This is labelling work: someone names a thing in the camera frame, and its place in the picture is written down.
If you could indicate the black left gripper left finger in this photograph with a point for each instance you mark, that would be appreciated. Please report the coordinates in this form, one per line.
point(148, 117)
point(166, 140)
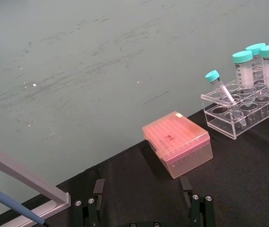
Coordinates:
point(91, 212)

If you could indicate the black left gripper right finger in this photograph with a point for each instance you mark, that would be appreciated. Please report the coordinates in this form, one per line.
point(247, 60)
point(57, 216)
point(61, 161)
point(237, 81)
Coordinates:
point(201, 212)

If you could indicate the black table cloth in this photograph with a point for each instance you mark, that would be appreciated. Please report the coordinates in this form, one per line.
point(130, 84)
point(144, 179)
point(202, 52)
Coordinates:
point(243, 179)

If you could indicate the grey pipette stand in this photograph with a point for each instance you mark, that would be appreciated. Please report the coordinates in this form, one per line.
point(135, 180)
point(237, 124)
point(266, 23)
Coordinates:
point(30, 179)

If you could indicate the pink translucent pipette tip box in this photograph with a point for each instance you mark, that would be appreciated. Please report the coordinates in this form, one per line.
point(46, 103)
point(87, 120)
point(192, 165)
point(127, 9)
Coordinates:
point(172, 144)

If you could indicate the blue pipette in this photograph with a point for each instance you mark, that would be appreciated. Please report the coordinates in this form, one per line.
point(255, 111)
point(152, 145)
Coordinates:
point(9, 201)

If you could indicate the clear acrylic tube rack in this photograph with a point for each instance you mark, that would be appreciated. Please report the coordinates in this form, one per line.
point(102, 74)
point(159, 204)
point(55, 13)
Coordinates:
point(221, 118)

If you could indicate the small tube with teal cap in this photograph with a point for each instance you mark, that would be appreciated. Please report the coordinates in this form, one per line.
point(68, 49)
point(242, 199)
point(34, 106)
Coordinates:
point(220, 89)

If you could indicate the plain pale wall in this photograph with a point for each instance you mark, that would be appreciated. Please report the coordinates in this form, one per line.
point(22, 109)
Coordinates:
point(89, 59)

